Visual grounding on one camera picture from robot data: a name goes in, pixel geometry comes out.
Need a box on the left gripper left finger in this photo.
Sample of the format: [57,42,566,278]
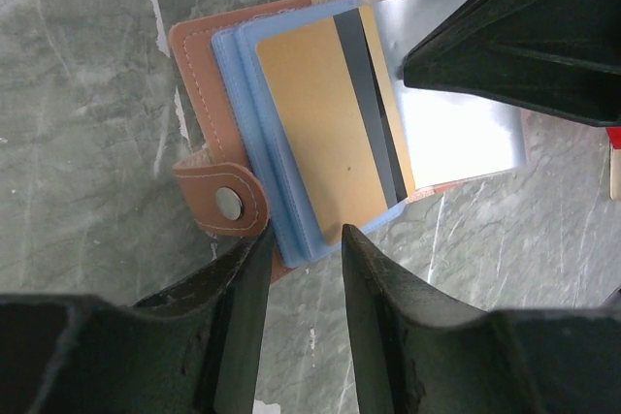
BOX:
[1,229,273,413]

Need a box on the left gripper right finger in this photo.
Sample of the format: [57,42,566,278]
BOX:
[342,225,620,413]

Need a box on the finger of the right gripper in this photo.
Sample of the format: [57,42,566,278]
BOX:
[402,0,620,127]

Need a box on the gold credit card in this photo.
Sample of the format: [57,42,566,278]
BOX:
[256,5,415,246]

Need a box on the red bin with gold cards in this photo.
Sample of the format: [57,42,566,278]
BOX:
[606,127,621,150]

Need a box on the orange spiral notebook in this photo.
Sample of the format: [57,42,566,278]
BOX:
[609,147,621,201]

